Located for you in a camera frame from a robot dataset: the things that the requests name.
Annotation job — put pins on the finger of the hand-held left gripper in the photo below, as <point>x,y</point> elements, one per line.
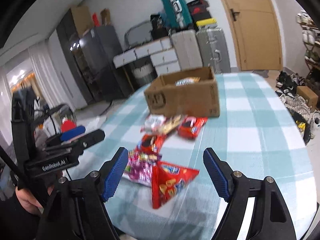
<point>72,133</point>
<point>92,136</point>

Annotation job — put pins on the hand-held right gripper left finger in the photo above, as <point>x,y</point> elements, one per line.
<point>115,175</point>

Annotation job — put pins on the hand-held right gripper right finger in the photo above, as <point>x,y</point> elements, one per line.
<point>216,177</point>

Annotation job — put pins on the pink grape candy packet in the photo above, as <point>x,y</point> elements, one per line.
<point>147,157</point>
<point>137,175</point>

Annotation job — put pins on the red chips bag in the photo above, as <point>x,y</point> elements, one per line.
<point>170,185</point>

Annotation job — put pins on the dark red snack packet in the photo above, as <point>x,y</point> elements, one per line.
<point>150,142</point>

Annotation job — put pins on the red white snack packet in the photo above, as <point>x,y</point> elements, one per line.
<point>191,127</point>

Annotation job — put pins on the white red-ended snack packet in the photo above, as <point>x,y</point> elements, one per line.
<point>153,122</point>

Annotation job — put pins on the beige cookie packet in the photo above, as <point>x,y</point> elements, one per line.
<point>173,125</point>

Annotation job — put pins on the brown cardboard box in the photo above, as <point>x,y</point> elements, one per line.
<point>185,97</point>

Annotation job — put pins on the blue cookie packet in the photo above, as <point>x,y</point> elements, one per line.
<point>187,81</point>

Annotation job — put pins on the person's left forearm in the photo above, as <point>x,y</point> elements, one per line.
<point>15,222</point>

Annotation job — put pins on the person's left hand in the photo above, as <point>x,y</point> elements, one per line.
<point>25,200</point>

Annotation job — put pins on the clear plastic container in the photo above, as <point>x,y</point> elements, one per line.
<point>65,111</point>

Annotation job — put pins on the patterned floor rug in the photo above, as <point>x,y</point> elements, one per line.
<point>112,108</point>

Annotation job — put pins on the white curtain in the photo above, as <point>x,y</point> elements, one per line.
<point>50,80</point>

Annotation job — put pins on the dark grey fridge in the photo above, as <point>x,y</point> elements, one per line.
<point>105,60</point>

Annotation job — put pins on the dark glass cabinet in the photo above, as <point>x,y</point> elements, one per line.
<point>72,55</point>

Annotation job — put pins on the woven grey laundry basket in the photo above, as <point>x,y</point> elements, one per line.
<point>143,75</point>

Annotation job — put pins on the white drawer desk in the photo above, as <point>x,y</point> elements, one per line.
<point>162,57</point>

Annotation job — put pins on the oval silver-framed mirror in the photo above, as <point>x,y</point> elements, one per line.
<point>128,33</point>

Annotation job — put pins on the large tan cardboard box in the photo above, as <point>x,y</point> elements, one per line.
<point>81,21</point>

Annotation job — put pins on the red gift box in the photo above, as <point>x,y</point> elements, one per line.
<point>96,20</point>

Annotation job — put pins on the heap of loose shoes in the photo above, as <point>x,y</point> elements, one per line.
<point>290,87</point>

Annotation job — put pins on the brown paper bag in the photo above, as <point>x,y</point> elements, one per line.
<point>105,17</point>

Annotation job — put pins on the small cardboard box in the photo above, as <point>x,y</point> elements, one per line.
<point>307,97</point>

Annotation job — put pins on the white suitcase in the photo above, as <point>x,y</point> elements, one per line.
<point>186,50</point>

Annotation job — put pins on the silver suitcase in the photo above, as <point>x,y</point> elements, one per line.
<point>212,50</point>

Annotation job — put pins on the black paper bag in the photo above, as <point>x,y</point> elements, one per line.
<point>158,26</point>

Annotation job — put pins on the tan wooden door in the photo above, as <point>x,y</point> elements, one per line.
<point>255,35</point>

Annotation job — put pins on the metal shoe rack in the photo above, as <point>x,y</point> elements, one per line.
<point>313,65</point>

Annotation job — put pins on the teal suitcase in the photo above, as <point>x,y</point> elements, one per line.
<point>175,7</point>

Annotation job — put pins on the red black shoe box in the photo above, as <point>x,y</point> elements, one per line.
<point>200,13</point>

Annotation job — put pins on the shoe rack with shoes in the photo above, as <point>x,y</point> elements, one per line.
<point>308,36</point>

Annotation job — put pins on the flat black shoe box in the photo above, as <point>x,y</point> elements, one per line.
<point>197,3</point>

